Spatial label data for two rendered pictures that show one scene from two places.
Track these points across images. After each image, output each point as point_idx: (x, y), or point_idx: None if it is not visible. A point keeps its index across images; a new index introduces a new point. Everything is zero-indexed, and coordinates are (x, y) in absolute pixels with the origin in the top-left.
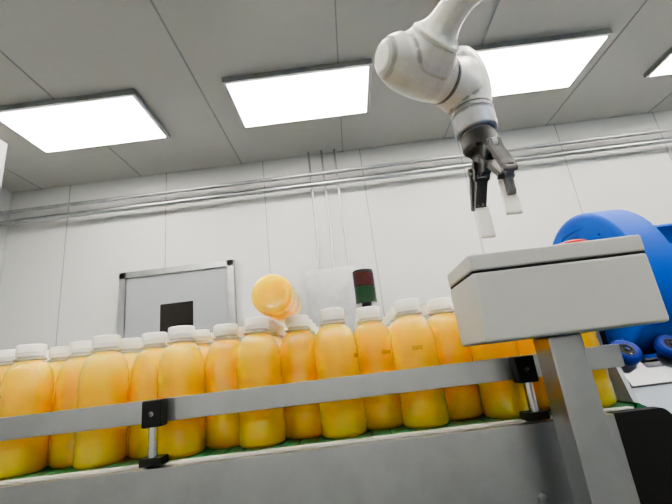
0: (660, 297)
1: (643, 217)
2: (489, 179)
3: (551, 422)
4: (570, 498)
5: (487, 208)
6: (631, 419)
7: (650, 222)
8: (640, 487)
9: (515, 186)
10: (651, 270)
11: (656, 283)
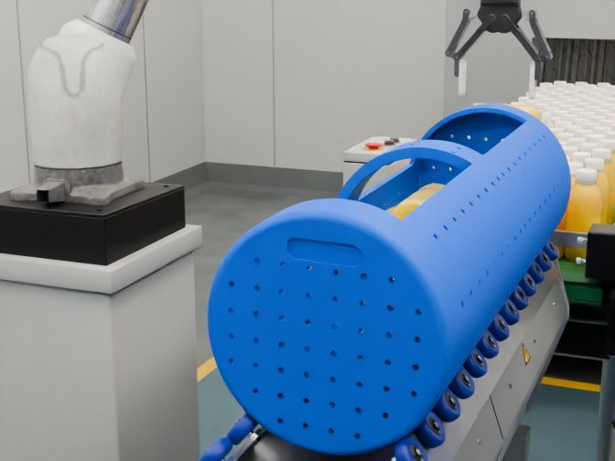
0: (343, 186)
1: (426, 132)
2: (513, 35)
3: None
4: None
5: (530, 64)
6: None
7: (421, 139)
8: None
9: (454, 70)
10: (343, 172)
11: (343, 178)
